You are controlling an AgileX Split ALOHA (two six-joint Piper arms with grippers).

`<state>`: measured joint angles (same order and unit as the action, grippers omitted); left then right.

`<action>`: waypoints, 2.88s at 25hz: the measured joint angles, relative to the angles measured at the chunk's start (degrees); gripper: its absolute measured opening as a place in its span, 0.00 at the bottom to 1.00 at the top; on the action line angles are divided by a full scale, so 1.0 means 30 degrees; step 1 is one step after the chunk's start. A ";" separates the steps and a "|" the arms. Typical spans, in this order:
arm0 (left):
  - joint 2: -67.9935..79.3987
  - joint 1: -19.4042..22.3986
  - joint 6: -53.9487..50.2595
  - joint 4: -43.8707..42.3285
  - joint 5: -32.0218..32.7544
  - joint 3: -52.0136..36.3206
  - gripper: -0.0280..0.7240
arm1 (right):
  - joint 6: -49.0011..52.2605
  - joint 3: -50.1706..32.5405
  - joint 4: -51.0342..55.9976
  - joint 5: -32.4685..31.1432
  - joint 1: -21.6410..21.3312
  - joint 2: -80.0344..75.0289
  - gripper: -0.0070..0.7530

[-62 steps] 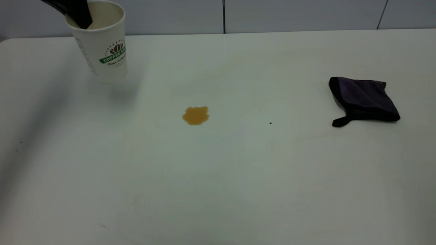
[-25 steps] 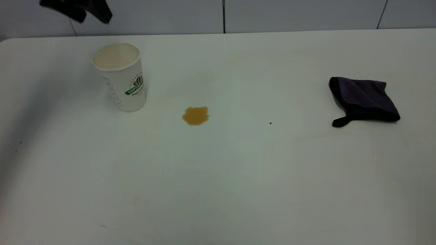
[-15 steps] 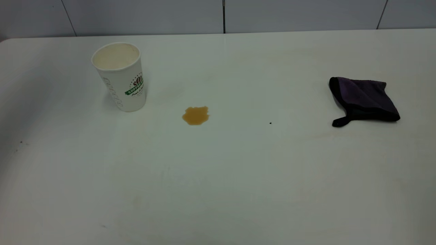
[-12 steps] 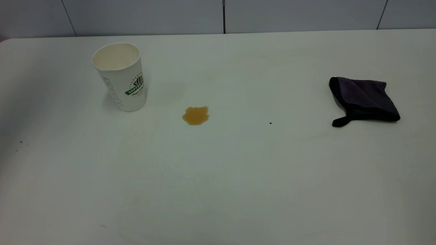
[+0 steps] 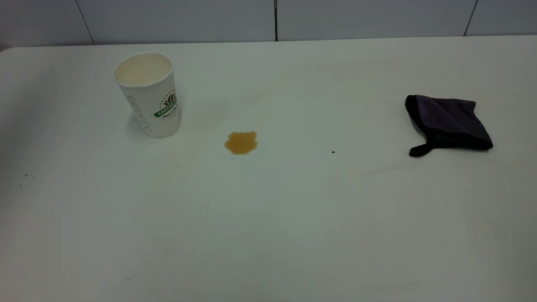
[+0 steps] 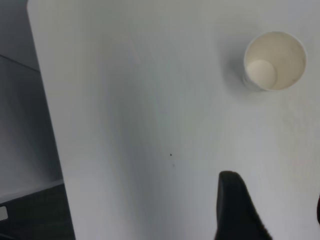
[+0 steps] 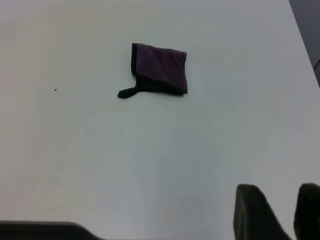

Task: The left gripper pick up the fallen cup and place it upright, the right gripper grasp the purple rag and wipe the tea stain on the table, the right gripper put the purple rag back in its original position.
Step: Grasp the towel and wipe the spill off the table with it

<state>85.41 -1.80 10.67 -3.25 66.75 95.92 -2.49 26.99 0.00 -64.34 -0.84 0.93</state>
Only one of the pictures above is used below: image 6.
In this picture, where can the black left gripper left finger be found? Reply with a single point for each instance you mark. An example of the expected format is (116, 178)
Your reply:
(235, 210)

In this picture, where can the white paper coffee cup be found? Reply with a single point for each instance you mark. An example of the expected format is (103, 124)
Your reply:
(275, 62)

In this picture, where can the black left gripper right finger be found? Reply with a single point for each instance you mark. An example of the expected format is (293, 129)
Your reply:
(318, 210)

